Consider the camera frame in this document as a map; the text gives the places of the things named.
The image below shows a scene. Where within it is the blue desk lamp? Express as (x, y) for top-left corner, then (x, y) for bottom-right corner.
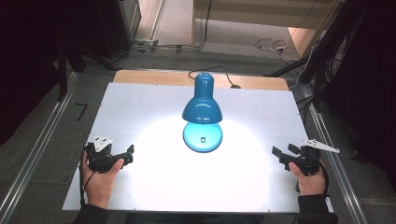
(181, 72), (224, 154)

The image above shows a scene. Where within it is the person's left hand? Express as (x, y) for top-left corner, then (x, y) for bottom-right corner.
(81, 153), (125, 210)

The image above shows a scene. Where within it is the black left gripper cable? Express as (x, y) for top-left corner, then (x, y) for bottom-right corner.
(78, 145), (95, 207)

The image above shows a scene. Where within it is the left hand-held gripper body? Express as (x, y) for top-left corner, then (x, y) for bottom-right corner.
(85, 135), (126, 175)

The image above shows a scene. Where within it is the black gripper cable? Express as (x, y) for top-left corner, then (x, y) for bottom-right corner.
(78, 145), (95, 207)
(317, 154), (331, 198)

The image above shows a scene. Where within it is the white floor cable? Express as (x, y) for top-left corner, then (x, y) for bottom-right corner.
(254, 36), (291, 57)

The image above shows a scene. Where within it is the black metal stand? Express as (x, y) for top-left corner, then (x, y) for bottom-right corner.
(55, 39), (120, 103)
(263, 0), (366, 110)

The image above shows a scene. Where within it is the person's right hand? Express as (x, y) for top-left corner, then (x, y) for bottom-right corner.
(288, 161), (328, 197)

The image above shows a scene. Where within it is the grey power strip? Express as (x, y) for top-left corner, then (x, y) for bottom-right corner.
(132, 37), (160, 53)

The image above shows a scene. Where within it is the aluminium floor rail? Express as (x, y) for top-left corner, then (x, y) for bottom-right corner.
(299, 83), (371, 224)
(0, 72), (79, 224)

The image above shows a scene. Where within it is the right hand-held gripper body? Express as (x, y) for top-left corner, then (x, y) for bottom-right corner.
(280, 138), (341, 177)

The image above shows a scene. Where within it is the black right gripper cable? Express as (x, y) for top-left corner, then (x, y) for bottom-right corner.
(317, 154), (331, 198)

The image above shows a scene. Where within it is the black lamp cable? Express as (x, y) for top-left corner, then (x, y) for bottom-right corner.
(188, 65), (242, 90)

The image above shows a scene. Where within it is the dark cabinet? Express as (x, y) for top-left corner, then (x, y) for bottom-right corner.
(95, 0), (143, 59)

